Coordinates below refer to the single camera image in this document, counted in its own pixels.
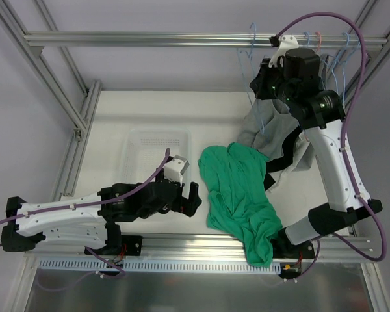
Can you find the light grey tank top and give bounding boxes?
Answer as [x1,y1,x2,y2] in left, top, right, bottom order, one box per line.
[236,97,315,183]

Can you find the green tank top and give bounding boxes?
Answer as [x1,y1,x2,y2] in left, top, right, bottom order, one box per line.
[198,142,282,268]

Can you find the blue wire hanger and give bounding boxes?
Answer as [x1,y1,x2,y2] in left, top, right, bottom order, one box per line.
[236,22,265,138]
[304,32,311,47]

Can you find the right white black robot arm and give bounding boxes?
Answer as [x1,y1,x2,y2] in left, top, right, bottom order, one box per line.
[250,48,383,258]

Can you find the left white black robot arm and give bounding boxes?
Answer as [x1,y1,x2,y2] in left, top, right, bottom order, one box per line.
[1,177,202,255]

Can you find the dark grey tank top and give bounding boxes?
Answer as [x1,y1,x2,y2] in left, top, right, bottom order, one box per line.
[319,53,330,83]

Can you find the white tank top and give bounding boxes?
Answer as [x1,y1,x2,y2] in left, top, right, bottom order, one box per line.
[264,134,311,192]

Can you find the black tank top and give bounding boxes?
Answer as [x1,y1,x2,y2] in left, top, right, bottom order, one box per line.
[266,127,302,174]

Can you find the blue hanger far right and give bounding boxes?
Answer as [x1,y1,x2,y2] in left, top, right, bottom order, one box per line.
[339,32,361,107]

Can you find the white plastic basket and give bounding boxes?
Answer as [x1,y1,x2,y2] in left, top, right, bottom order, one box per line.
[117,126,191,183]

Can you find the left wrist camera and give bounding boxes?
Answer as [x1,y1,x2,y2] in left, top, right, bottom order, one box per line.
[163,155,189,184]

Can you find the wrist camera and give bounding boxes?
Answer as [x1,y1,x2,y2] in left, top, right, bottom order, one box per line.
[163,155,189,184]
[268,34,299,68]

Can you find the aluminium front rail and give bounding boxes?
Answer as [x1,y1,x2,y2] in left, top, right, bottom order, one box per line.
[26,233,376,262]

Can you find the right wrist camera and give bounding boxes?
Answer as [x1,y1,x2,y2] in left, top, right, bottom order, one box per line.
[268,34,299,68]

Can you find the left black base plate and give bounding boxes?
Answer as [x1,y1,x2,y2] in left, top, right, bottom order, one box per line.
[92,235,143,256]

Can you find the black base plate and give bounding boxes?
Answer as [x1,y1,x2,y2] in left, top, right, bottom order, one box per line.
[92,235,143,256]
[270,238,315,259]

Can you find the pink wire hanger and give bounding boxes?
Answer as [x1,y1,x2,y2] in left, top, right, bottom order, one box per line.
[315,32,322,52]

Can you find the left aluminium frame post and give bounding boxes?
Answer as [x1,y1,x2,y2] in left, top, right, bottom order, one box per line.
[0,1,102,200]

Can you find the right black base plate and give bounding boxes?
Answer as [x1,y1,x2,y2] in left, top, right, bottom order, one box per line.
[270,238,315,259]

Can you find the white slotted cable duct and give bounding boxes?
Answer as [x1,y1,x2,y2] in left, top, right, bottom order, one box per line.
[38,257,281,275]

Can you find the aluminium hanging rail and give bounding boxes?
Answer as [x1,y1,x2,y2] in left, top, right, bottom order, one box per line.
[24,31,387,51]

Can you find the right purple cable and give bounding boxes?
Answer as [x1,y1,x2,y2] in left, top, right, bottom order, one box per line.
[278,11,387,280]

